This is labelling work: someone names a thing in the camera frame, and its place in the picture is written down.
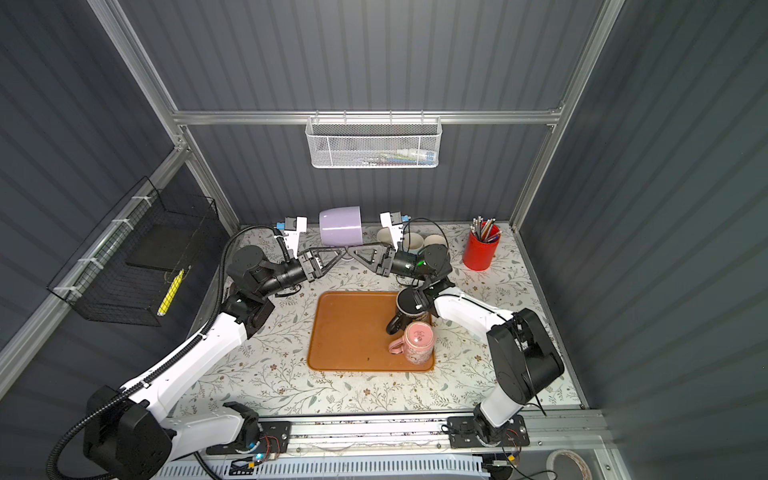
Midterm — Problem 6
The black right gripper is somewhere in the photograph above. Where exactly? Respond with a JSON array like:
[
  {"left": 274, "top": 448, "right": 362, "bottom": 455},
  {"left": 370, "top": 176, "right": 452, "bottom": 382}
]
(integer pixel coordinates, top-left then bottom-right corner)
[{"left": 351, "top": 245, "right": 430, "bottom": 287}]

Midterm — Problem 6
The black patterned mug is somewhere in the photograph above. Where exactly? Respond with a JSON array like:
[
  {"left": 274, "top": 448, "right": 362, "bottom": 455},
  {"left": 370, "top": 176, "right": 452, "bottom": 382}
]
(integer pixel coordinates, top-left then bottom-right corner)
[{"left": 386, "top": 287, "right": 431, "bottom": 335}]

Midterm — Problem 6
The pink patterned mug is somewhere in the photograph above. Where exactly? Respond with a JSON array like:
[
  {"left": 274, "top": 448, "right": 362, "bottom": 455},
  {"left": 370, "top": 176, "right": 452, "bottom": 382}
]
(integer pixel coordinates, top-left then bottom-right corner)
[{"left": 388, "top": 322, "right": 435, "bottom": 365}]

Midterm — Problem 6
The light blue mug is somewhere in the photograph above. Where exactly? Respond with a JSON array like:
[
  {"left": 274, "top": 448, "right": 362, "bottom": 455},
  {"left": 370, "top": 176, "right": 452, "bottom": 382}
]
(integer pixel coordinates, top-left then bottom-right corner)
[{"left": 402, "top": 232, "right": 424, "bottom": 253}]

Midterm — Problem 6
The red pen holder cup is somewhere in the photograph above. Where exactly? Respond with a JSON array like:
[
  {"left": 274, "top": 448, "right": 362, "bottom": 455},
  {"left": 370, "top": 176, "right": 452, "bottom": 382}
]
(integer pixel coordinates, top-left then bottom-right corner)
[{"left": 462, "top": 225, "right": 501, "bottom": 271}]

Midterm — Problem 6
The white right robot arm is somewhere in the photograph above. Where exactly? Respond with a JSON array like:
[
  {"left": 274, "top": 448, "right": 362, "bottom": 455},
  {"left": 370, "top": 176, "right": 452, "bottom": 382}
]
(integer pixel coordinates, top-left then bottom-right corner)
[{"left": 346, "top": 243, "right": 565, "bottom": 445}]

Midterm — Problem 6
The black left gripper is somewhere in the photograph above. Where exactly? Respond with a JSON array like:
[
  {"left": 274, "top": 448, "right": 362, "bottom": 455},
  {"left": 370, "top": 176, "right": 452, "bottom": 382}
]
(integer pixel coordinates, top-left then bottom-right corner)
[{"left": 257, "top": 246, "right": 344, "bottom": 304}]

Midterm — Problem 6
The white wire mesh basket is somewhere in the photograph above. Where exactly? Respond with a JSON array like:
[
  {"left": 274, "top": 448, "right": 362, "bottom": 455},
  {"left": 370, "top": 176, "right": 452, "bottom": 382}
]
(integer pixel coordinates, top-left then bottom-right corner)
[{"left": 305, "top": 114, "right": 443, "bottom": 169}]

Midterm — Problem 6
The light green mug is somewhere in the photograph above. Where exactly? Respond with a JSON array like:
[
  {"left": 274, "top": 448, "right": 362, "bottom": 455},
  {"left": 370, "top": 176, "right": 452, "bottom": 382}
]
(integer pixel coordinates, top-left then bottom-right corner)
[{"left": 423, "top": 234, "right": 448, "bottom": 247}]

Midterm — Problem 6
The white mug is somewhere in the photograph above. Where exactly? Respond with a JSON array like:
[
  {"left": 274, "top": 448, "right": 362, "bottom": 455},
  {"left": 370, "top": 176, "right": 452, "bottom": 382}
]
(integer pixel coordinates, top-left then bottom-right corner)
[{"left": 376, "top": 227, "right": 395, "bottom": 245}]

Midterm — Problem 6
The orange plastic tray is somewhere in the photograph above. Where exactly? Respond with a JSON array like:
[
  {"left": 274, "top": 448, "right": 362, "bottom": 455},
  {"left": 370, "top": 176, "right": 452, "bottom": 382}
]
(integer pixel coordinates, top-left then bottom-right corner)
[{"left": 307, "top": 291, "right": 435, "bottom": 373}]

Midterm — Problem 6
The tape roll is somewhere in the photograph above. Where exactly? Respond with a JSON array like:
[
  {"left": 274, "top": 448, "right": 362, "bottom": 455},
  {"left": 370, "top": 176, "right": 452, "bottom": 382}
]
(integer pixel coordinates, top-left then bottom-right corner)
[{"left": 545, "top": 449, "right": 595, "bottom": 480}]

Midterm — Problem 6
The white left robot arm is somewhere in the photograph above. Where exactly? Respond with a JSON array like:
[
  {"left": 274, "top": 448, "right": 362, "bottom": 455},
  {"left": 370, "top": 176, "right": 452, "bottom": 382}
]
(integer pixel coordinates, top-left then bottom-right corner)
[{"left": 45, "top": 227, "right": 347, "bottom": 479}]

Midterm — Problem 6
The purple mug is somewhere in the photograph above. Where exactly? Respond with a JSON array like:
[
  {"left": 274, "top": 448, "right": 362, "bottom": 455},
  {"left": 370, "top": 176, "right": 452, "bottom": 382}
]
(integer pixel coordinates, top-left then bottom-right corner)
[{"left": 319, "top": 206, "right": 363, "bottom": 247}]

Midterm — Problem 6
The black wire wall basket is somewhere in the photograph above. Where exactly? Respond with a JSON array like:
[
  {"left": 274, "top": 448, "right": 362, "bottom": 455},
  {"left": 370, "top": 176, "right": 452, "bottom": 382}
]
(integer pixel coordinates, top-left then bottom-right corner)
[{"left": 48, "top": 183, "right": 226, "bottom": 327}]

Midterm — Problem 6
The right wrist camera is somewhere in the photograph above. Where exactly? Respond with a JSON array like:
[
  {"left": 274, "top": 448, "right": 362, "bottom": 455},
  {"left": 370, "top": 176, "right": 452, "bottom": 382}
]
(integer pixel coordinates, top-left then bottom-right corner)
[{"left": 380, "top": 212, "right": 411, "bottom": 250}]

